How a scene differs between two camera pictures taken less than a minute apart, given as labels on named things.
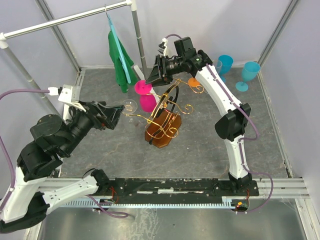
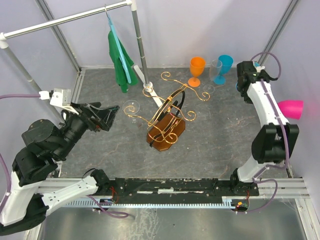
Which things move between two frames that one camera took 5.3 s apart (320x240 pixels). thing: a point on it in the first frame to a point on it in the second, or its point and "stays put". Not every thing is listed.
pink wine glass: [148, 101] to [291, 109]
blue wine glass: [225, 62] stays put
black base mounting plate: [136, 189] stays put
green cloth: [128, 61] stays put
